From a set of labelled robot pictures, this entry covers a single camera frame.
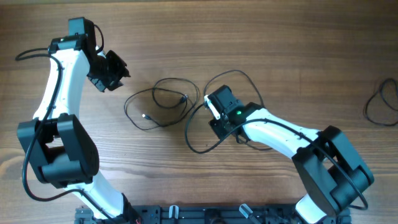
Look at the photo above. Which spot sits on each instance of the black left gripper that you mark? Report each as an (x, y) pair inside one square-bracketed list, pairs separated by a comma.
[(112, 74)]

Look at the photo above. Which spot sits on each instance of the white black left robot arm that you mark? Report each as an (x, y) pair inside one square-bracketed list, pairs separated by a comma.
[(57, 147)]

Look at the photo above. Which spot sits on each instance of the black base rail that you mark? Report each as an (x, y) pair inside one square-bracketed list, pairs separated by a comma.
[(268, 214)]

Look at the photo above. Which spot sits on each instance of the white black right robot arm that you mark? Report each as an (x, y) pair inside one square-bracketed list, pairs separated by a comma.
[(332, 171)]

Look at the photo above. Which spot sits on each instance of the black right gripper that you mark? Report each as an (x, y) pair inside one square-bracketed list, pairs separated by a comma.
[(218, 127)]

